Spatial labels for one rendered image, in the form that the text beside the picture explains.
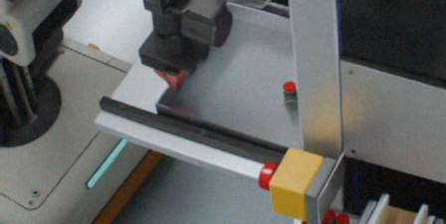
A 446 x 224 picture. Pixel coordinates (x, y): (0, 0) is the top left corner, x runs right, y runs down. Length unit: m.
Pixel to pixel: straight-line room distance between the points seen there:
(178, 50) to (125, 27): 1.59
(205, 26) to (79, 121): 1.08
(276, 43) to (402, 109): 0.52
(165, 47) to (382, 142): 0.41
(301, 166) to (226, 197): 1.30
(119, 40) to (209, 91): 1.45
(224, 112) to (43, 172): 0.89
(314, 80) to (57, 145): 1.28
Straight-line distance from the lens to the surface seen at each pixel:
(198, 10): 1.55
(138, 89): 1.78
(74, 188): 2.47
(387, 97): 1.34
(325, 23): 1.29
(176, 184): 2.77
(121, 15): 3.27
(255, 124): 1.69
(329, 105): 1.39
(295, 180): 1.42
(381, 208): 1.46
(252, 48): 1.81
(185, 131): 1.68
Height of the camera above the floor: 2.14
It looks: 46 degrees down
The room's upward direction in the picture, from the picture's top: 7 degrees counter-clockwise
